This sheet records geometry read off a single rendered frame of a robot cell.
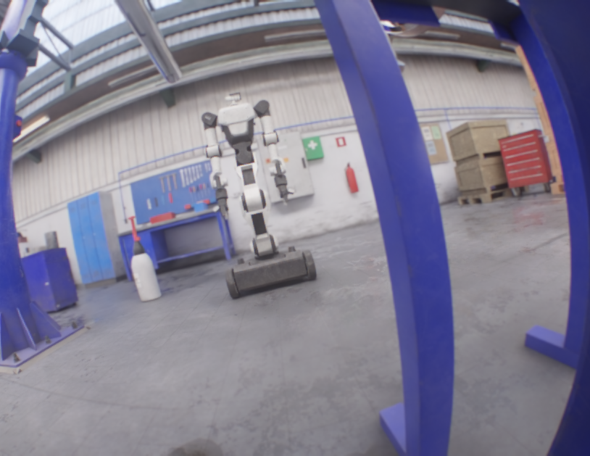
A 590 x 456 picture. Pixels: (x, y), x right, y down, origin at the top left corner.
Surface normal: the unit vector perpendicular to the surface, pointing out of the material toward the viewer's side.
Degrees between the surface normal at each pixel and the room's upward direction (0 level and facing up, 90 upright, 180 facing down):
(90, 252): 90
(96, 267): 90
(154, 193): 90
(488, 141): 90
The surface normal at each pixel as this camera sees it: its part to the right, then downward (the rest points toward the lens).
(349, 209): 0.08, 0.02
